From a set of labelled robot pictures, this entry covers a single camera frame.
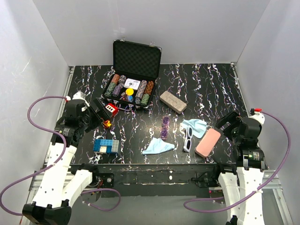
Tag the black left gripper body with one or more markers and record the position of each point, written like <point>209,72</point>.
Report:
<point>86,121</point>

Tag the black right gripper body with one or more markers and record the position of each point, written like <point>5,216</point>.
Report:
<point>235,134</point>

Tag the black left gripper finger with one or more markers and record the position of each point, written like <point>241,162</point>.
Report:
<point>101,110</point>
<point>93,123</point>

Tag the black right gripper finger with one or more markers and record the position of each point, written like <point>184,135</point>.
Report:
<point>231,117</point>
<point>231,135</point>

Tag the grey glasses case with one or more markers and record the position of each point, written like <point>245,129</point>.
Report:
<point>173,102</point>

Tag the light blue cleaning cloth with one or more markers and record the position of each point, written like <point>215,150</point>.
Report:
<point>157,146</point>

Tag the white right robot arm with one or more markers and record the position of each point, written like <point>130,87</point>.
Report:
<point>240,181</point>

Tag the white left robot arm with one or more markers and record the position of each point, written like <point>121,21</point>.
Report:
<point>52,204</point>

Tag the light blue cloth under sunglasses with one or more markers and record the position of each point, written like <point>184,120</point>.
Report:
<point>198,126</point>

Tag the purple translucent sunglasses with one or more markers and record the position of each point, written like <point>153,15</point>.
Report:
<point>165,127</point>

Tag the red yellow toy bus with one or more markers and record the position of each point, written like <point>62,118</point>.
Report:
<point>110,110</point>

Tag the pink glasses case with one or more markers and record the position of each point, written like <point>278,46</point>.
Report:
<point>207,143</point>

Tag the blue grey brick block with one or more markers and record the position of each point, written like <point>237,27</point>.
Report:
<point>107,146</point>

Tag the yellow dealer button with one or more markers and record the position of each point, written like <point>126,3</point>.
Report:
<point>129,91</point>

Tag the white card deck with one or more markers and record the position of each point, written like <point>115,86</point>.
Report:
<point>132,83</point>

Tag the black poker chip case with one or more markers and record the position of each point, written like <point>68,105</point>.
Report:
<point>135,61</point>

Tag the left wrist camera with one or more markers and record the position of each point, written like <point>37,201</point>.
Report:
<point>78,96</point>

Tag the white frame sunglasses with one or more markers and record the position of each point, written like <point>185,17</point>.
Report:
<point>188,137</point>

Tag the aluminium front rail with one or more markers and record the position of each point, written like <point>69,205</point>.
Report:
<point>158,179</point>

